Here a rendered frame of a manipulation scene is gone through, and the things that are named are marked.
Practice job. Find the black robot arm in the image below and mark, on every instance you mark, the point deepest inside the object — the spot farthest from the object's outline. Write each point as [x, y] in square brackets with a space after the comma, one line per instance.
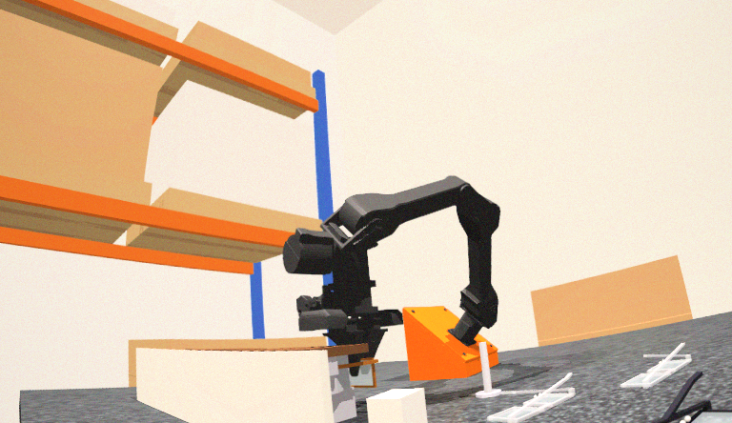
[372, 217]

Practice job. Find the white post on round base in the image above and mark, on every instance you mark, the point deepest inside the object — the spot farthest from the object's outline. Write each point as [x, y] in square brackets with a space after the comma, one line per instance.
[488, 392]

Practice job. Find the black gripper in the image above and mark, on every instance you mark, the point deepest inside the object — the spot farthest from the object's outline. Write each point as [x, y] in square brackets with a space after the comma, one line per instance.
[353, 298]

